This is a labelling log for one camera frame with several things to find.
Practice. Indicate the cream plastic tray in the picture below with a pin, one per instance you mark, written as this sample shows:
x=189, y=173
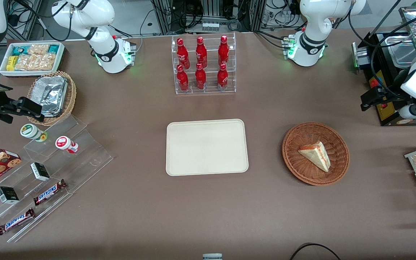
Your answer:
x=206, y=147

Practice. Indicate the white power strip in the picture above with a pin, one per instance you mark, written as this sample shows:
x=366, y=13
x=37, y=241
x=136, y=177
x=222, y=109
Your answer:
x=210, y=26

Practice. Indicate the black hot food warmer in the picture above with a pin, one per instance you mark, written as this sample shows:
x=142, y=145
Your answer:
x=388, y=112

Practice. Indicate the yellow snack packet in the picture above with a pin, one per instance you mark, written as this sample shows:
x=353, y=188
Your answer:
x=11, y=63

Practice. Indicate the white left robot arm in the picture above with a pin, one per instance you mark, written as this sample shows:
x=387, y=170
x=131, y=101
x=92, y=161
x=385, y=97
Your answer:
x=312, y=25

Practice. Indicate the light wicker basket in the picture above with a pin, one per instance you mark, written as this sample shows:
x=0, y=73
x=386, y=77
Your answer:
x=71, y=97

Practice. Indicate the teal snack packet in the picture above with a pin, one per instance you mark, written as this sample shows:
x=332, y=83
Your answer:
x=53, y=48
x=19, y=50

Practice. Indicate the small black box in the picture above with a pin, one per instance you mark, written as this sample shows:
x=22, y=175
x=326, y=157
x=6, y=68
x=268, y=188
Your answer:
x=40, y=171
x=7, y=195

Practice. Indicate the clear acrylic step display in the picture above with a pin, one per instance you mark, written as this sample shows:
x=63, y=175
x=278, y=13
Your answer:
x=85, y=155

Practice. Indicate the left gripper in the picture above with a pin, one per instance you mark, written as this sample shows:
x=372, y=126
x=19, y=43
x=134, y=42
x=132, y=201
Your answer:
x=392, y=87

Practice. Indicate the red warmer knob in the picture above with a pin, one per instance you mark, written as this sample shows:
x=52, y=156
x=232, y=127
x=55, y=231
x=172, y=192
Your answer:
x=374, y=83

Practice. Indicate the red lid yogurt cup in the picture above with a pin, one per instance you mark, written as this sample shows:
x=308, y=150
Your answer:
x=64, y=143

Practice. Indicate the green lid yogurt cup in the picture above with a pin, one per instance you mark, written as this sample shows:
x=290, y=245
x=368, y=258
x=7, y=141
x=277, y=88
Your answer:
x=31, y=131

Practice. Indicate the snickers bar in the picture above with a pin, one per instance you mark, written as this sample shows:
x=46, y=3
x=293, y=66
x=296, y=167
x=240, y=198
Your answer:
x=16, y=221
x=49, y=192

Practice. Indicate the clear acrylic bottle rack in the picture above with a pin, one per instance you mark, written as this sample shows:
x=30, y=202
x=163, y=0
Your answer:
x=209, y=88

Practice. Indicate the white snack bin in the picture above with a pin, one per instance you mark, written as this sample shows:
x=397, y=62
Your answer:
x=61, y=57

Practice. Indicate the clear rice cracker bag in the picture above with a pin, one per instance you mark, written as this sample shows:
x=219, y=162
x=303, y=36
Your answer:
x=34, y=62
x=38, y=49

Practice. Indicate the grey device at table edge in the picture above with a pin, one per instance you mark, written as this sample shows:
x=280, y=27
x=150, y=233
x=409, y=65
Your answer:
x=212, y=256

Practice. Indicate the stacked foil containers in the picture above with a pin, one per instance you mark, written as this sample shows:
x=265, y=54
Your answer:
x=52, y=95

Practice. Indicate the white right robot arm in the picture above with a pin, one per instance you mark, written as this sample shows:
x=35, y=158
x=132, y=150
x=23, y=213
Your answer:
x=103, y=39

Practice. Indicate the red cola bottle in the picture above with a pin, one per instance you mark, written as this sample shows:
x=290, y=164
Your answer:
x=223, y=52
x=200, y=78
x=182, y=54
x=182, y=80
x=222, y=77
x=201, y=53

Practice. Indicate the brown wicker basket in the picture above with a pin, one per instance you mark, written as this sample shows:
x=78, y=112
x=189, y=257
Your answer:
x=294, y=159

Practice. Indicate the triangular sandwich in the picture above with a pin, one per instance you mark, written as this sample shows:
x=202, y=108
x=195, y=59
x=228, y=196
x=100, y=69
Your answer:
x=316, y=155

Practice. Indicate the steel warmer pan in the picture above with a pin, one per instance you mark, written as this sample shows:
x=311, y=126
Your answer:
x=403, y=54

